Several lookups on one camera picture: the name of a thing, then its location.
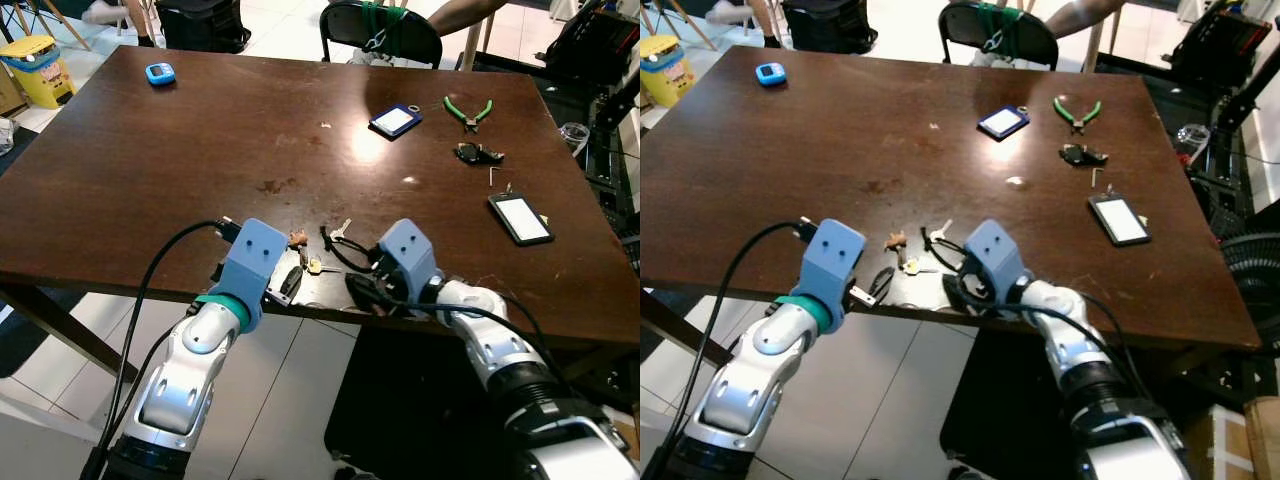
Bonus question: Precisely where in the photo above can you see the brown wooden table leg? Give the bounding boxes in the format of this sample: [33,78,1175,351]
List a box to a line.
[640,290,723,367]
[0,285,141,383]

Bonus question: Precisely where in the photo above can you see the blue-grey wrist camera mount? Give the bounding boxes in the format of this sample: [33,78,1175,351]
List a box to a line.
[377,219,442,307]
[961,219,1027,303]
[790,218,867,333]
[208,218,290,331]

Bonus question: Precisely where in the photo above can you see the brown cardboard box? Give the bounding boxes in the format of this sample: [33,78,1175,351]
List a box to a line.
[1244,395,1280,480]

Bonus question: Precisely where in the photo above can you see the green handled pliers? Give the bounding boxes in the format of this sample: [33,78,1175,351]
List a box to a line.
[1052,97,1103,136]
[443,95,495,135]

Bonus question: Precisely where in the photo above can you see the white shoe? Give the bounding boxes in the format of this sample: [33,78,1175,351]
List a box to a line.
[82,0,132,27]
[705,0,753,27]

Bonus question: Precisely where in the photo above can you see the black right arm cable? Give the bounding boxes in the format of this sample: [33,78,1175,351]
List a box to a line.
[345,270,563,401]
[950,272,1141,396]

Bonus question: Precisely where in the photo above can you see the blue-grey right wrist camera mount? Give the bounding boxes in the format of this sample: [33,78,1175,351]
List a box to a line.
[377,219,442,307]
[961,219,1027,303]

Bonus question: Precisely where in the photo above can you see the black equipment case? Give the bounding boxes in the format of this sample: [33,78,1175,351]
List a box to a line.
[1168,0,1277,89]
[544,8,641,89]

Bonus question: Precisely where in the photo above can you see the black fan grille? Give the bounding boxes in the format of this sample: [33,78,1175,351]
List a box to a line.
[1214,232,1280,347]

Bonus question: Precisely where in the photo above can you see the black metal frame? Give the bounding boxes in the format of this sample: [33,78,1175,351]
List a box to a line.
[1194,66,1280,233]
[584,72,641,243]

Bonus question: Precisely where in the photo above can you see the blue card holder tag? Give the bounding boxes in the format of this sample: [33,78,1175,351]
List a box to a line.
[368,103,424,141]
[977,104,1032,141]

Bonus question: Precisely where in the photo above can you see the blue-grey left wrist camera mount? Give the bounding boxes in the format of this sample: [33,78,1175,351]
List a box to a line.
[208,218,290,331]
[790,218,867,333]

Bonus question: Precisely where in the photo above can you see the key bunch with black cord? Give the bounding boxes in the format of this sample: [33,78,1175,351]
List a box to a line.
[288,218,373,277]
[884,220,967,277]

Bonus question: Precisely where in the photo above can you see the yellow toy bin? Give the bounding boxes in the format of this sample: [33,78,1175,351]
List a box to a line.
[640,35,697,109]
[0,35,77,110]

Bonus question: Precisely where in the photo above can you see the green strap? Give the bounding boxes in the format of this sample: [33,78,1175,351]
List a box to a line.
[978,0,1028,39]
[361,0,410,37]

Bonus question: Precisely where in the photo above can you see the black chair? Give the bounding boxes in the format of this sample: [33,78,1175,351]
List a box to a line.
[938,0,1060,72]
[319,0,444,70]

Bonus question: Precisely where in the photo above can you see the person's lower leg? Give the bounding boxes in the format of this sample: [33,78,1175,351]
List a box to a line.
[124,0,159,49]
[750,0,784,49]

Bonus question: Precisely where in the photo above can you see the black box under table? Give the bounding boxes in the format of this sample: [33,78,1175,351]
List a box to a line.
[939,330,1103,480]
[324,325,623,480]

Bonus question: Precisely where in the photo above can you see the black bag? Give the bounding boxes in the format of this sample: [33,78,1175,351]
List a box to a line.
[155,0,252,54]
[780,0,880,54]

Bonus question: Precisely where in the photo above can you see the person's bare limb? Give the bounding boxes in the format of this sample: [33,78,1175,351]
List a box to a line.
[425,0,513,39]
[1044,0,1128,41]

